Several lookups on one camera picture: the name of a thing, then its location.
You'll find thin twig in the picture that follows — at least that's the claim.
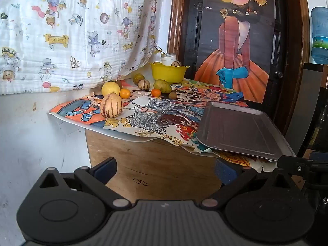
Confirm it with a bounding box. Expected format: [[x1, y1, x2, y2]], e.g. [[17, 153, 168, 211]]
[[153, 40, 166, 56]]

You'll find brown wooden door frame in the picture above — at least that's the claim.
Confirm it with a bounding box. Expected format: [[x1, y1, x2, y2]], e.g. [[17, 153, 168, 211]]
[[166, 0, 312, 136]]

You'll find white jar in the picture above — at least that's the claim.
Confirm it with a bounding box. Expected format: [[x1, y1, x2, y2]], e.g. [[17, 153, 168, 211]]
[[161, 53, 177, 67]]

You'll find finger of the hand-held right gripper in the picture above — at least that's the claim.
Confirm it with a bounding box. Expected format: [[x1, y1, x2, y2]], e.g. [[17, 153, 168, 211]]
[[277, 154, 328, 178]]

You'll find orange-edged cartoon poster sheet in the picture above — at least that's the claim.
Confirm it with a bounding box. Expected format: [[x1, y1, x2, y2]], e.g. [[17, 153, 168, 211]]
[[49, 94, 134, 129]]

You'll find dark door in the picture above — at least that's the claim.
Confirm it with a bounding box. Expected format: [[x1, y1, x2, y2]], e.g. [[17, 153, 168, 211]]
[[179, 0, 289, 131]]

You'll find grey panel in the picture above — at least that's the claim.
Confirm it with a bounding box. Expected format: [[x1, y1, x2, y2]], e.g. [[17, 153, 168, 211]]
[[284, 63, 325, 157]]

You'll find grey-haired figure poster sheet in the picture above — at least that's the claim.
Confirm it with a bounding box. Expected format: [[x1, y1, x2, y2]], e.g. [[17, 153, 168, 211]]
[[103, 96, 213, 157]]

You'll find blue water jug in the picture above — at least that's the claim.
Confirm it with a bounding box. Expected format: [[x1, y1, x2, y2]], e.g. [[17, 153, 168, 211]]
[[311, 6, 328, 64]]

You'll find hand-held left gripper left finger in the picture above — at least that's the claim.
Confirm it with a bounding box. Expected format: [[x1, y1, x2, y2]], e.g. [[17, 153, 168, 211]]
[[38, 157, 133, 210]]

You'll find large striped pepino melon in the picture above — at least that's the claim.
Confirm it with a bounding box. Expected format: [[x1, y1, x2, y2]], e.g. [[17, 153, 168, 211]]
[[100, 93, 123, 119]]

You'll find white cartoon printed blanket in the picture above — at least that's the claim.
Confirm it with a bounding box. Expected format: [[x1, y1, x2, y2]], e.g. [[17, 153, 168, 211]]
[[0, 0, 158, 96]]

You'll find colourful anime poster sheet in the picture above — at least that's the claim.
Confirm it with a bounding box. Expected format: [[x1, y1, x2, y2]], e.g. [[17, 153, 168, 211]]
[[120, 78, 272, 173]]

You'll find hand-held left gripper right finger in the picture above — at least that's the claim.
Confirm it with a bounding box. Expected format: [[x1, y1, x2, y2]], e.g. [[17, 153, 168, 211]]
[[201, 158, 293, 209]]

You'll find metal tray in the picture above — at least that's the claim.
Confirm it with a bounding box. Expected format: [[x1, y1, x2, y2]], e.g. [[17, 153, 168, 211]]
[[196, 101, 296, 162]]

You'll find yellow bear poster sheet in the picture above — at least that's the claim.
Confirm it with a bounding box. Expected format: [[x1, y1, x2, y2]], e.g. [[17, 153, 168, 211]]
[[177, 79, 213, 88]]

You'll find yellow plastic bowl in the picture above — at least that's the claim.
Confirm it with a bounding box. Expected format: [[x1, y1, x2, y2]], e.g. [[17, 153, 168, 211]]
[[149, 61, 190, 84]]

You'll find round yellow lemon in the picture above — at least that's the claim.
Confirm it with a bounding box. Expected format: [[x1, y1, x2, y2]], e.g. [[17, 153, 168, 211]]
[[101, 81, 121, 96]]

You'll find yellow-green mango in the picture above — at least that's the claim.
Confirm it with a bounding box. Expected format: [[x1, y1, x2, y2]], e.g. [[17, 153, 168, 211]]
[[153, 79, 173, 94]]

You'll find wall poster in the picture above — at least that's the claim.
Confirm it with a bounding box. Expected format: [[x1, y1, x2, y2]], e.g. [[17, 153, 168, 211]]
[[194, 0, 276, 104]]

